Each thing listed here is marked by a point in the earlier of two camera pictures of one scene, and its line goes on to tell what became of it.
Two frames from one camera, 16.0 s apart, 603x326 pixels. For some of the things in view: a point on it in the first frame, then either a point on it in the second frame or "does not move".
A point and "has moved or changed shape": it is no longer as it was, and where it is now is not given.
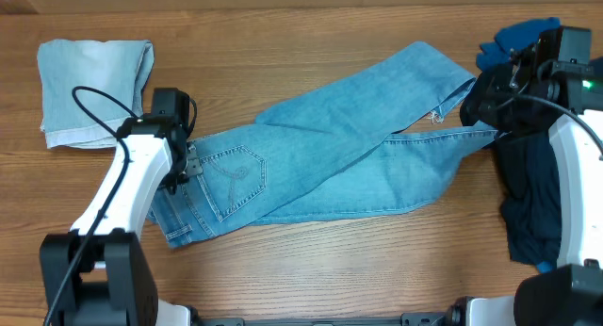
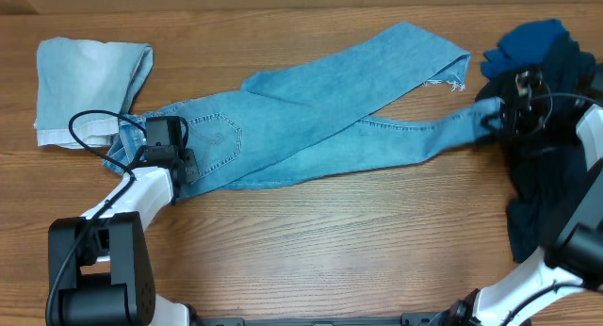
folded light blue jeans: (118, 68) does not move
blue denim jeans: (344, 147) has moved or changed shape
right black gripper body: (478, 105) → (505, 117)
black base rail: (405, 319) does not move
